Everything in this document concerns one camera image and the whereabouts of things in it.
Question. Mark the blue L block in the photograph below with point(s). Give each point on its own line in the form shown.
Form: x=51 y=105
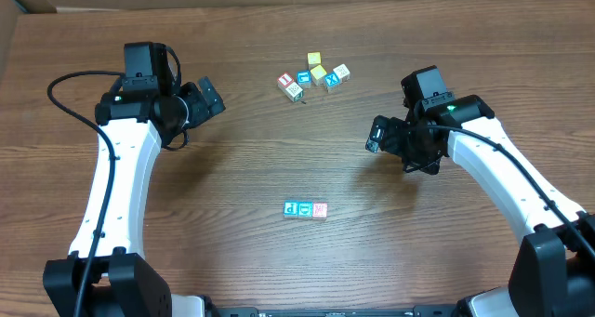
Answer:
x=303 y=79

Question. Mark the white patterned block right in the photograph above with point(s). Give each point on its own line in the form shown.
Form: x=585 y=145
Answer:
x=342 y=72

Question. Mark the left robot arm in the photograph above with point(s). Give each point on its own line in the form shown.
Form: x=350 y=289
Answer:
x=105 y=272

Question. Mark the white green-sided block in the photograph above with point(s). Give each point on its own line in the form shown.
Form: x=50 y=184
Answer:
x=294 y=92

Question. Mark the red I block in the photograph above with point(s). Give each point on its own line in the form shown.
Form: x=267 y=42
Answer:
x=284 y=81

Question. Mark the red circle block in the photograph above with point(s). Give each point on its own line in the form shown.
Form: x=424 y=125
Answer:
x=305 y=209

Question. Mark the yellow block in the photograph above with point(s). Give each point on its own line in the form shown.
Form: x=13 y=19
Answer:
x=314 y=59
x=317 y=75
x=290 y=209

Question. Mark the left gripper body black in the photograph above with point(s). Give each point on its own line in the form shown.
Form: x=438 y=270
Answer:
x=209 y=95

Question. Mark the white spiral block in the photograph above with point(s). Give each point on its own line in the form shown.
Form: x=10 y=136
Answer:
x=319 y=211

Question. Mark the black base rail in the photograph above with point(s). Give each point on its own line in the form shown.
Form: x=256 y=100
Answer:
x=334 y=312

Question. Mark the blue X block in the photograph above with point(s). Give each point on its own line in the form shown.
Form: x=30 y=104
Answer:
x=331 y=82

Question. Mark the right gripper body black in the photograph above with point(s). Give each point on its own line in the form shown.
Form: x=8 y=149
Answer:
x=377 y=136

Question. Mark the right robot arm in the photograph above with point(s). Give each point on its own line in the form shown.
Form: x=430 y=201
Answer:
x=553 y=273

